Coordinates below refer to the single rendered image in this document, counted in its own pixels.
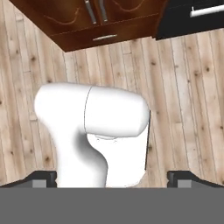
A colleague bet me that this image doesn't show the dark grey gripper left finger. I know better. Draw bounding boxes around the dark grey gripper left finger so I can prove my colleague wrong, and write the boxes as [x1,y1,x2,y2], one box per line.
[0,171,58,189]

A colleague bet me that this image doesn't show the dark brown wooden drawer front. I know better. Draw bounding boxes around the dark brown wooden drawer front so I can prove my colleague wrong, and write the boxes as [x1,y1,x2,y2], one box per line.
[50,12,168,53]

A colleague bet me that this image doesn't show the white rounded bulky object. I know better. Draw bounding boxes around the white rounded bulky object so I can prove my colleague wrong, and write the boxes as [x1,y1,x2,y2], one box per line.
[33,81,151,189]

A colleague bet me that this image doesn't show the silver drawer handle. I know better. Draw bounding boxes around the silver drawer handle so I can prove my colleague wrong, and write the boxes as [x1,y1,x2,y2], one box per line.
[92,33,118,42]

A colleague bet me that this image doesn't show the dark brown wooden cupboard door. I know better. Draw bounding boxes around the dark brown wooden cupboard door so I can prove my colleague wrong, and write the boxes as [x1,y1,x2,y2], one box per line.
[8,0,100,39]
[92,0,169,28]

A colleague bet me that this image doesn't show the white appliance door handle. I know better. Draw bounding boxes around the white appliance door handle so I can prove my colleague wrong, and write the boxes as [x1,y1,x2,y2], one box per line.
[189,3,224,18]

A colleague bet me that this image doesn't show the black appliance door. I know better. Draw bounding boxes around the black appliance door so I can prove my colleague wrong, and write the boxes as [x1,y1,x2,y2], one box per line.
[155,0,224,41]

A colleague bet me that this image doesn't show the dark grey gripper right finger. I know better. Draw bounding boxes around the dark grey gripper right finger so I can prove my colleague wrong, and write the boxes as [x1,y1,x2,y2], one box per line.
[166,171,224,189]

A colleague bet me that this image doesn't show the silver cupboard door handle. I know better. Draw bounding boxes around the silver cupboard door handle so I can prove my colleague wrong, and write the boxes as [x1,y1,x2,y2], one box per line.
[97,0,109,23]
[83,0,98,25]

